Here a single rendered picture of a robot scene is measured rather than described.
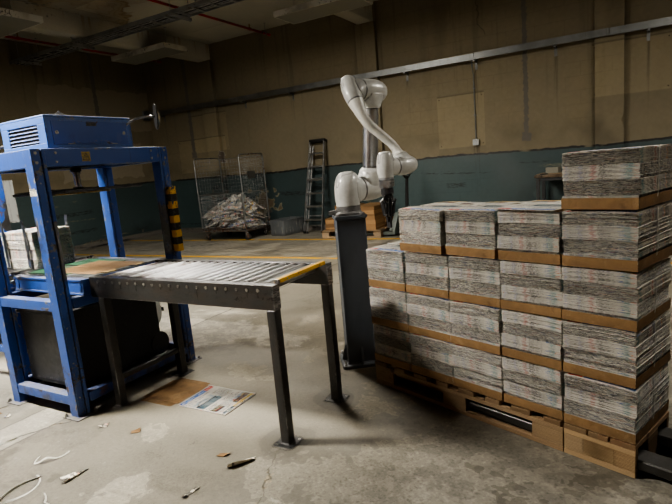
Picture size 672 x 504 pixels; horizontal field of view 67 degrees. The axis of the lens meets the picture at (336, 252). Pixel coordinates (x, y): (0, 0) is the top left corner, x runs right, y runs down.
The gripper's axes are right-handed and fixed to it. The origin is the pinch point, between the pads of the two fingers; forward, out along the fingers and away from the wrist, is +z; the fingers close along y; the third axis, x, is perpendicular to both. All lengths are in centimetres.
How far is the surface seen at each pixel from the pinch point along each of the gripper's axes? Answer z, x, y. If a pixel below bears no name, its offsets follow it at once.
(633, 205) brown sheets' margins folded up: -12, -141, -19
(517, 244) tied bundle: 5, -95, -19
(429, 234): 3, -46, -19
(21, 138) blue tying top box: -68, 144, -159
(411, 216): -6.5, -35.1, -19.5
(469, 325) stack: 47, -68, -19
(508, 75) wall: -157, 268, 582
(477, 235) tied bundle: 2, -74, -18
